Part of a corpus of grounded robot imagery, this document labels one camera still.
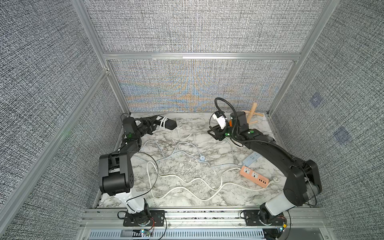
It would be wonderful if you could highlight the black power strip white cord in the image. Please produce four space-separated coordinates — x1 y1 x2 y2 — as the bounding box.
152 115 241 166

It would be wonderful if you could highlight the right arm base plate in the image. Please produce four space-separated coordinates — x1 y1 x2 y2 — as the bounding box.
240 210 287 227

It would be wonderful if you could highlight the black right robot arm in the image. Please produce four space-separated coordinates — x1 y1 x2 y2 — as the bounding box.
208 112 323 225

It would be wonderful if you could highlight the pink power strip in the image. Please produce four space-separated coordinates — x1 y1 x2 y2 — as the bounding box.
240 166 270 188

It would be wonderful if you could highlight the white cord of pink strip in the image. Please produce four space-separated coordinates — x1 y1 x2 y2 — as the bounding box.
146 161 280 202

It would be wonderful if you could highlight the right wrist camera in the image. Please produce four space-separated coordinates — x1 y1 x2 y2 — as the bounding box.
213 111 227 130

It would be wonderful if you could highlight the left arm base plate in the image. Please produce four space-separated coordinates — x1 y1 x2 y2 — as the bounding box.
123 210 165 228

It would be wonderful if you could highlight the wooden mug tree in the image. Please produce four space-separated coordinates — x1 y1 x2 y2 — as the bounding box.
244 102 264 125

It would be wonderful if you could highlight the aluminium front rail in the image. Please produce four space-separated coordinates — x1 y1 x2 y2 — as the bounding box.
75 207 337 240

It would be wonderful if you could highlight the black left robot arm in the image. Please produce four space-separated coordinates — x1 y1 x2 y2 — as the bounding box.
99 116 157 216

